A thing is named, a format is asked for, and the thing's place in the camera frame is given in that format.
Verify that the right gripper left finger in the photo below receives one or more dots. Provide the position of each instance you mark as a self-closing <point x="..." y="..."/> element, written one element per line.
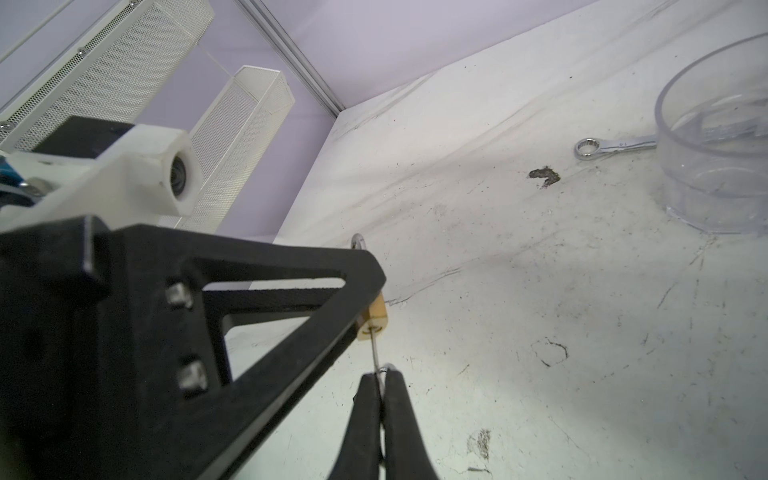
<point x="360" y="453"/>

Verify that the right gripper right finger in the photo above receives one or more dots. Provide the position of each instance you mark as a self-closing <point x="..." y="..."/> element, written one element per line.
<point x="405" y="455"/>

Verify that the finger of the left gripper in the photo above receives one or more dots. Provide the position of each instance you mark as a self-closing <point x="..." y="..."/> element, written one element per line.
<point x="211" y="342"/>

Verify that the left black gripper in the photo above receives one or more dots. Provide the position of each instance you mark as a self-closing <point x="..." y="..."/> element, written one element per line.
<point x="89" y="355"/>

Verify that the small brass padlock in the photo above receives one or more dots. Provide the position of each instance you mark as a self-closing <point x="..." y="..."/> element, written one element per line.
<point x="374" y="319"/>

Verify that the small silver key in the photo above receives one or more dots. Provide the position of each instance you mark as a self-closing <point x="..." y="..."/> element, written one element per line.
<point x="380" y="370"/>

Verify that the white two-tier mesh shelf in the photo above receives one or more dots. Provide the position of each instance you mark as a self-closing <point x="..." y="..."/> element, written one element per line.
<point x="144" y="62"/>

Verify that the small silver wrench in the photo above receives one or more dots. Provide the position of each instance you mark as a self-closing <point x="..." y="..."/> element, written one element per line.
<point x="589" y="149"/>

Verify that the clear plastic cup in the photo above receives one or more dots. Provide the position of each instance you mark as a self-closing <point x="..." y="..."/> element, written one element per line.
<point x="712" y="140"/>

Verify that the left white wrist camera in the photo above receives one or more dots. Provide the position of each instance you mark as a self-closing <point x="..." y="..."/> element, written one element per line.
<point x="122" y="173"/>

